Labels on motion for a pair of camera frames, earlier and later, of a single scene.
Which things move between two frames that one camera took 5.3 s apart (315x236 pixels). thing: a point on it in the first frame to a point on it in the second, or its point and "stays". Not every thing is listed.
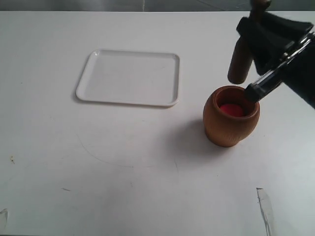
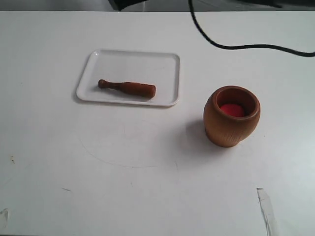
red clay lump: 232,109 stays
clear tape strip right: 267,209 stays
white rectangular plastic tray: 131,77 stays
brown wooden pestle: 240,62 to 146,90
